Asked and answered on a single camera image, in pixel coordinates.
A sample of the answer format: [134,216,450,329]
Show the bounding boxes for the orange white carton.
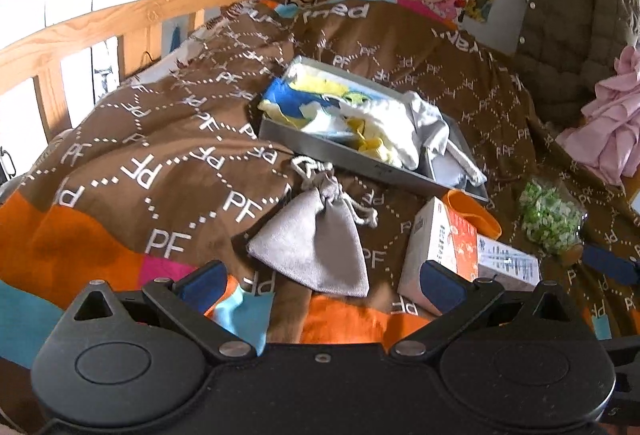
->
[397,196,481,316]

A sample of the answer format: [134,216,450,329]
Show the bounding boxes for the grey drawstring pouch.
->
[246,157,378,298]

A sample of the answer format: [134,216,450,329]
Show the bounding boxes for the cartoon printed cloth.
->
[257,65,381,136]

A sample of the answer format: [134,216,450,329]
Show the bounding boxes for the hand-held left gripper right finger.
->
[389,260,581,363]

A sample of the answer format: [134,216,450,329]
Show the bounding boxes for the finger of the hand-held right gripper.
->
[581,242,640,287]
[597,335,640,418]

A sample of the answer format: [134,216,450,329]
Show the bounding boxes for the white thin cloth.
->
[427,140,488,188]

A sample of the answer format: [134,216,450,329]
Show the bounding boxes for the blue white carton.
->
[475,235,542,292]

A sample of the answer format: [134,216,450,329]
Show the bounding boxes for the small white printed sock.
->
[305,105,351,136]

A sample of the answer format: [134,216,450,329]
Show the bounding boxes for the orange band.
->
[442,189,502,240]

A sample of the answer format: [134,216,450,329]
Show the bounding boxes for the grey box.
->
[258,56,491,203]

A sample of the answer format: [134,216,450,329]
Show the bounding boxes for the brown printed blanket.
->
[0,0,640,366]

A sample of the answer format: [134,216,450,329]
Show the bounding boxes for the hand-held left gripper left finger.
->
[65,259,258,362]

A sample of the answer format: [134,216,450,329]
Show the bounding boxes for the olive quilted jacket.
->
[515,0,640,126]

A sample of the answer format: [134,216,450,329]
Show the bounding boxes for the wooden bed rail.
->
[0,0,261,143]

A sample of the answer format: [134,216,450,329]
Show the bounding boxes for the green sequin bottle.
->
[517,179,588,268]

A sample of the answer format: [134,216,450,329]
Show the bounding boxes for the pink garment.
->
[556,46,640,188]

